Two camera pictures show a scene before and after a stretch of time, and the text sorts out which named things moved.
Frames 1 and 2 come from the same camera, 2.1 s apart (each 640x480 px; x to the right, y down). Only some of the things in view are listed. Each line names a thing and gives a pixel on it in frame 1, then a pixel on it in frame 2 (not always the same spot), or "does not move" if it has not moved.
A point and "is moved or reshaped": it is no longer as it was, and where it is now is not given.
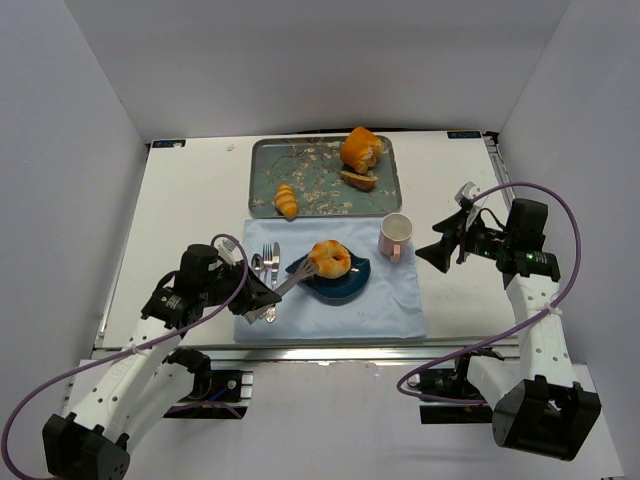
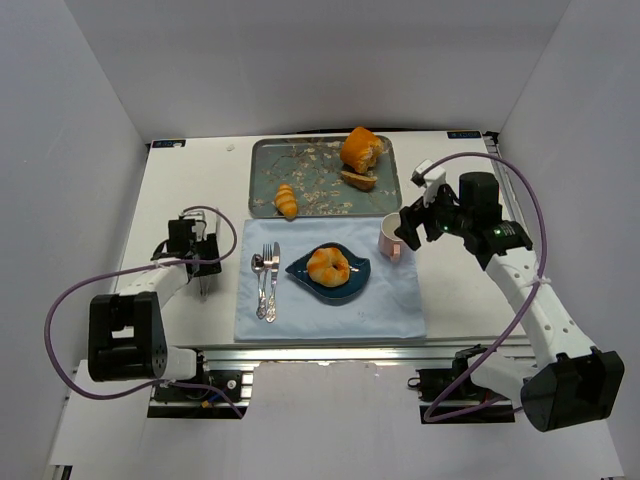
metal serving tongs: (306, 268) is moved or reshaped
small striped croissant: (285, 201) does not move
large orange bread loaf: (360, 149) does not move
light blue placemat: (390, 307) does not move
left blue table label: (168, 143) does not move
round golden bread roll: (331, 258) is moved or reshaped
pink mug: (395, 232) does not move
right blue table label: (464, 134) does not move
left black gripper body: (242, 288) to (206, 262)
